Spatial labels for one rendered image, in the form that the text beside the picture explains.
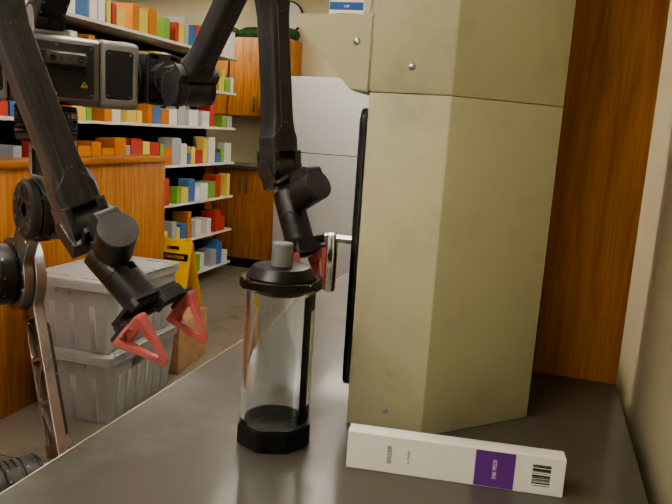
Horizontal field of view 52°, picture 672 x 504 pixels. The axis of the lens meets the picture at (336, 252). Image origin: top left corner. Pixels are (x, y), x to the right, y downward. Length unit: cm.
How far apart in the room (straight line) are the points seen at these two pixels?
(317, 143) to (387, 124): 518
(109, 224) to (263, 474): 40
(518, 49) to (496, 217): 23
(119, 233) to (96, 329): 219
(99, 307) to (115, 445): 219
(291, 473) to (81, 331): 241
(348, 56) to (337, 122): 511
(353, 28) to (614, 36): 51
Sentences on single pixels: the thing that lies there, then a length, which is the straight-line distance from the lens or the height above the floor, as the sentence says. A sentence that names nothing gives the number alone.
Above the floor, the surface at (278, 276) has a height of 117.
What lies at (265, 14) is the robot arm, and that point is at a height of 156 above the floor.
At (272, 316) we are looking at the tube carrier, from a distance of 87.
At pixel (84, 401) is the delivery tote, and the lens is 333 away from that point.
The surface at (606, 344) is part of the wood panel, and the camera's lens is 133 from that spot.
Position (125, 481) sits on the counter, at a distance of 88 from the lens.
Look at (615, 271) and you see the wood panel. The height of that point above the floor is 114.
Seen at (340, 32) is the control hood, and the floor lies 149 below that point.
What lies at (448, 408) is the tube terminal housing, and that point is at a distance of 102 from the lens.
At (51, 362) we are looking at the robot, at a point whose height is 65.
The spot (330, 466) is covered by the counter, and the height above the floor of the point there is 94.
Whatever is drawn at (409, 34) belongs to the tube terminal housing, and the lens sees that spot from 94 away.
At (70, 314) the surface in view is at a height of 49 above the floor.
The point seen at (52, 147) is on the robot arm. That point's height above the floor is 131.
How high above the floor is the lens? 136
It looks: 10 degrees down
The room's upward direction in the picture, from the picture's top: 4 degrees clockwise
